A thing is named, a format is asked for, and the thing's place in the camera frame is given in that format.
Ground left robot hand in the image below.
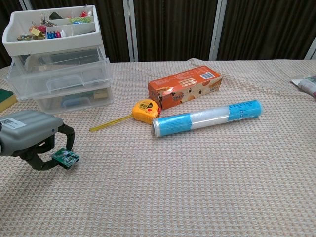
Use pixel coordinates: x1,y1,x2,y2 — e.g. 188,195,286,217
0,110,76,171

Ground clear drawer with green board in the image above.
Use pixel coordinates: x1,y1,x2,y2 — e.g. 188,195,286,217
5,46,111,101

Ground small green circuit board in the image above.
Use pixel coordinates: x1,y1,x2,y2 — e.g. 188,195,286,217
51,147,81,170

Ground white organizer trays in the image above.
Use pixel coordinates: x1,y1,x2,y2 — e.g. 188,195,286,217
1,4,115,117

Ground clear drawer with tan block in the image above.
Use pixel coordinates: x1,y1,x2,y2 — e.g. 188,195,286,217
34,83,115,116

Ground clear plastic drawer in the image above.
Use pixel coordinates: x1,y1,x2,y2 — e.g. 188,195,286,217
34,80,112,97

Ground orange biscuit box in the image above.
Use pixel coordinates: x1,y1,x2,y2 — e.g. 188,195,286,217
147,65,224,111

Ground green yellow sponge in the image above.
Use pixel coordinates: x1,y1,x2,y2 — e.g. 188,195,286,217
0,88,18,113

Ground tan rectangular block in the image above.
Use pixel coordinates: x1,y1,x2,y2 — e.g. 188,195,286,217
93,90,109,100

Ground dark green flat board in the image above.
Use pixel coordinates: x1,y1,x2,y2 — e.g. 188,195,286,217
50,49,98,62

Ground colourful clip pile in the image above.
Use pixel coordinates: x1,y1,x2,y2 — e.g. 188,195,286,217
28,23,48,40

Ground blue red white pushpins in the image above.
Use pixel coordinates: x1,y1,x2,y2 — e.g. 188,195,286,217
46,29,67,40

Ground metal binder clips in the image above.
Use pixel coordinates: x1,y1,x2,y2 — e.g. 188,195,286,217
39,11,59,28

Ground yellow tape measure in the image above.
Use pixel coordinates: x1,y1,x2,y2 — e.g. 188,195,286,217
88,98,162,133

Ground blue green small packet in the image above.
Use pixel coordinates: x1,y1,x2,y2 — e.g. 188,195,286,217
68,16,91,25

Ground black pleated curtain panel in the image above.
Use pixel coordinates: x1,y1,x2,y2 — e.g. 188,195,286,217
26,0,131,64
217,0,316,61
0,0,25,70
133,0,219,62

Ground red white small packet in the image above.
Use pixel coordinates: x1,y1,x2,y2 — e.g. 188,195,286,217
80,6,94,17

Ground beige woven tablecloth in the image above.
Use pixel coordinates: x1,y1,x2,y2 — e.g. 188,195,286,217
0,58,316,237

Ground blue white cling film roll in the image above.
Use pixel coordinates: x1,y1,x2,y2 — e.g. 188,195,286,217
152,99,264,139

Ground floral printed packet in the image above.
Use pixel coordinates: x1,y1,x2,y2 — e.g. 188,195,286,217
290,74,316,99

